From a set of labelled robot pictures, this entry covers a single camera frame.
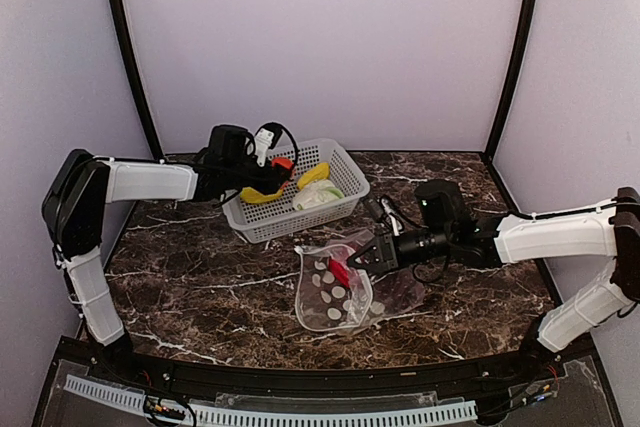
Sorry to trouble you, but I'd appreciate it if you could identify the orange fake pumpkin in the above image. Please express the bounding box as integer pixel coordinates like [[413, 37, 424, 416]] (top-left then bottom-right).
[[271, 157, 294, 179]]

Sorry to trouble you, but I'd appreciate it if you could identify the red fake food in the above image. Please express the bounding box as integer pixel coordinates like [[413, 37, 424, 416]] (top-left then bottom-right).
[[328, 258, 350, 288]]

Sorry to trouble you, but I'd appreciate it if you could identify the white fake cauliflower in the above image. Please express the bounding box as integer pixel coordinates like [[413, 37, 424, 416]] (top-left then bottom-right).
[[292, 179, 344, 211]]

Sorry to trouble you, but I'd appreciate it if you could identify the clear zip top bag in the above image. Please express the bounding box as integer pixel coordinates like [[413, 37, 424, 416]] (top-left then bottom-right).
[[294, 229, 425, 335]]

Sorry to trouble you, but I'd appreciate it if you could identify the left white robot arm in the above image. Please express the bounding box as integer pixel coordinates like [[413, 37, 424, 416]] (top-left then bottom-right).
[[41, 122, 297, 383]]

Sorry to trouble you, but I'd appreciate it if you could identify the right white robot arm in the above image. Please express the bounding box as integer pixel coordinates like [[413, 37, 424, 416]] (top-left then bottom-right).
[[347, 179, 639, 381]]

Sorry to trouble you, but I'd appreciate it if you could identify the white perforated plastic basket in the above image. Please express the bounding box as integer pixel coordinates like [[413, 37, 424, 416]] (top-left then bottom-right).
[[223, 139, 370, 244]]

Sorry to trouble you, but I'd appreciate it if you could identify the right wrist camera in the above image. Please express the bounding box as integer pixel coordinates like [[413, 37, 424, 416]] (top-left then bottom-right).
[[365, 197, 408, 236]]

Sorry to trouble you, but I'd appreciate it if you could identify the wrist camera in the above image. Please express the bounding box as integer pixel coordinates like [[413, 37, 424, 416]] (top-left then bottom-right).
[[365, 197, 408, 236], [252, 122, 299, 167]]

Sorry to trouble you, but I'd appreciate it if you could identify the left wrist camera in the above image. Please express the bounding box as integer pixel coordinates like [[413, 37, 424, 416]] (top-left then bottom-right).
[[252, 122, 299, 167]]

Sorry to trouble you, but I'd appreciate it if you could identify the black front rail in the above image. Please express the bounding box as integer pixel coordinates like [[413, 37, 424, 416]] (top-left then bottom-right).
[[56, 336, 562, 398]]

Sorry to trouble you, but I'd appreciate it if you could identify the white slotted cable duct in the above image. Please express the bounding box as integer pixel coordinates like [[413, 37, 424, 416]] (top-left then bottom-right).
[[64, 374, 477, 426]]

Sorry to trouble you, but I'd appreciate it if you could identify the left black frame post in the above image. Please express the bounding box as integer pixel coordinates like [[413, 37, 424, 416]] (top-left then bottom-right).
[[108, 0, 164, 160]]

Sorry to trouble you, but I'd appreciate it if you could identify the black frame post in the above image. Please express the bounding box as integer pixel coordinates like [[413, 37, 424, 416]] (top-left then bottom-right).
[[483, 0, 536, 163], [108, 0, 164, 160]]

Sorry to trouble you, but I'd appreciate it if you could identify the right black frame post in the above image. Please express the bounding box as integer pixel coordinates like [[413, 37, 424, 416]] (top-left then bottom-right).
[[483, 0, 536, 163]]

